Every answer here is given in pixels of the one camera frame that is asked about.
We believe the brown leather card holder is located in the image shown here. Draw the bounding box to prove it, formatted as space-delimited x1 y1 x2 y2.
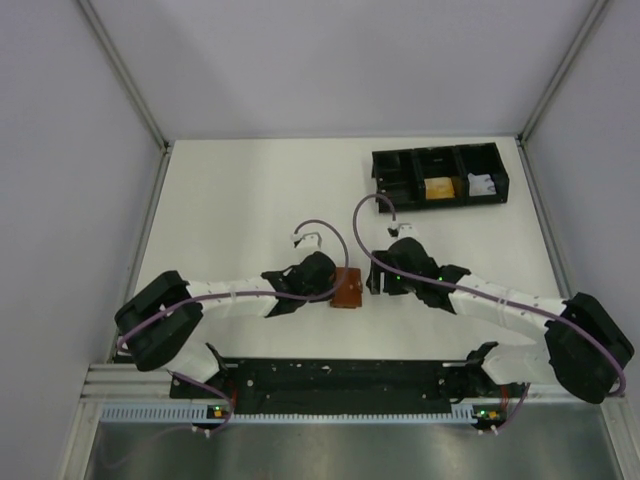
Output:
329 267 363 309

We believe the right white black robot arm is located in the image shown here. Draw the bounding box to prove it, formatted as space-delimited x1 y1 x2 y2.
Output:
367 237 635 404

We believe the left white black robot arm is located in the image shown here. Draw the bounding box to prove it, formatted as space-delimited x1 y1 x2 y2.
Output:
115 252 336 383

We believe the yellow card in tray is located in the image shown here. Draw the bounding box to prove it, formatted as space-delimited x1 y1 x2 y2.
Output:
424 177 456 201

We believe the white card in tray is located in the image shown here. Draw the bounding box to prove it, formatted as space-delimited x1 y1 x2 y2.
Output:
467 173 497 197

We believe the black three-compartment organizer tray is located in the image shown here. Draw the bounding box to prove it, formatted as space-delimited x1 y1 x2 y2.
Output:
371 143 510 213

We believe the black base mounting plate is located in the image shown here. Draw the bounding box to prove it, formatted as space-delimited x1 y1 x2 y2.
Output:
168 357 526 415

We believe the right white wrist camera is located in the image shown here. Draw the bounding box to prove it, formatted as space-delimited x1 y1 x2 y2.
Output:
387 222 419 239

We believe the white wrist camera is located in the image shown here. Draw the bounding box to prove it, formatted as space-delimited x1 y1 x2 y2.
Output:
290 232 322 251
387 222 419 239

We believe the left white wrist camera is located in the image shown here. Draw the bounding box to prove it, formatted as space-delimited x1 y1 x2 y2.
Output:
290 232 322 251

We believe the grey slotted cable duct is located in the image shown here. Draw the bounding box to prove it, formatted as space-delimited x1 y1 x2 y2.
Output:
100 403 498 425

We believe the aluminium front frame rail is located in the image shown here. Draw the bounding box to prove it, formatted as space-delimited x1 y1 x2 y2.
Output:
79 363 626 405

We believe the left aluminium corner post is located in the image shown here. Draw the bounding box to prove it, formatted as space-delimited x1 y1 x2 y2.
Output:
74 0 170 152

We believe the aluminium corner post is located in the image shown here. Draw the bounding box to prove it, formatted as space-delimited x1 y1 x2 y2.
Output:
74 0 170 152
517 0 613 144

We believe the right aluminium corner post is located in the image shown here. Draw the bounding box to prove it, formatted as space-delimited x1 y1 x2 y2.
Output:
517 0 613 144

